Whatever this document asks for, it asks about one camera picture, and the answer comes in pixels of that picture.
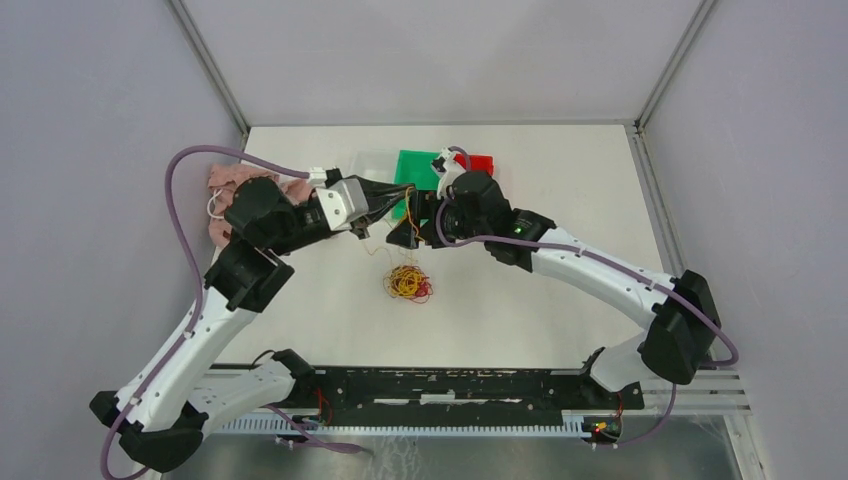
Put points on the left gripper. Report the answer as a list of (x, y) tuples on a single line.
[(386, 194)]

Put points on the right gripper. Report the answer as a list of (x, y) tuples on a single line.
[(426, 204)]

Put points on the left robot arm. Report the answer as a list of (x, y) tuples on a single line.
[(161, 418)]

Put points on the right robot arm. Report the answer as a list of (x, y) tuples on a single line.
[(676, 315)]

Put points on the clear plastic bin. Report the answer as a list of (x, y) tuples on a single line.
[(376, 165)]

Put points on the green plastic bin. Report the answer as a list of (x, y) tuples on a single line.
[(414, 167)]

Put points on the red plastic bin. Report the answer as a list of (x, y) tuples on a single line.
[(483, 163)]

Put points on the pink cloth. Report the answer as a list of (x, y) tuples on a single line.
[(224, 180)]

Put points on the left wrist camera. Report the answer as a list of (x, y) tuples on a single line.
[(342, 200)]

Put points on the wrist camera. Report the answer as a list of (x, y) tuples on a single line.
[(342, 200), (445, 165)]

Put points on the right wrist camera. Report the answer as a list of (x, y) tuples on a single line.
[(445, 165)]

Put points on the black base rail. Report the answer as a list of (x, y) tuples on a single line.
[(355, 396)]

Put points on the white comb cable duct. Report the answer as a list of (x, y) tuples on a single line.
[(267, 423)]

